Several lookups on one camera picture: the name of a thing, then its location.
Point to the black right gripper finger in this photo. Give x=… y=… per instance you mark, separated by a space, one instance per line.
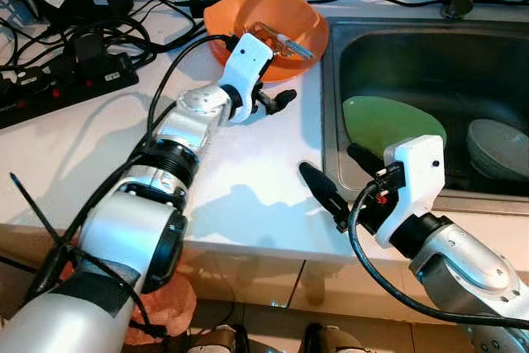
x=324 y=189
x=364 y=159

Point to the metal fork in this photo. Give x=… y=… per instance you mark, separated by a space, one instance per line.
x=293 y=45

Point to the orange plastic bowl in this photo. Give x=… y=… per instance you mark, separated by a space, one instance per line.
x=289 y=6

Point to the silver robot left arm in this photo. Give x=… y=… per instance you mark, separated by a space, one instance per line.
x=132 y=229

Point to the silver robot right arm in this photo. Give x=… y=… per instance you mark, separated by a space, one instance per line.
x=471 y=262

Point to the white kitchen base cabinet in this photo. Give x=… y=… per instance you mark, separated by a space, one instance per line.
x=248 y=279

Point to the green plate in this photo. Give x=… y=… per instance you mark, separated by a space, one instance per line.
x=388 y=121

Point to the stainless steel sink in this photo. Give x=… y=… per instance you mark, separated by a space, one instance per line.
x=413 y=64

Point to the grey bowl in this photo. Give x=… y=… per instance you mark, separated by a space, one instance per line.
x=500 y=150

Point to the black plug adapter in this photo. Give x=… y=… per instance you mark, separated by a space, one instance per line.
x=89 y=47

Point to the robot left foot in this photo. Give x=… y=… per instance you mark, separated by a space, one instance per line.
x=216 y=341

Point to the black power strip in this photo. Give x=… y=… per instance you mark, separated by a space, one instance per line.
x=50 y=93

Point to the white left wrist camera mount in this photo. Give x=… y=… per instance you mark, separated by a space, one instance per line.
x=248 y=59

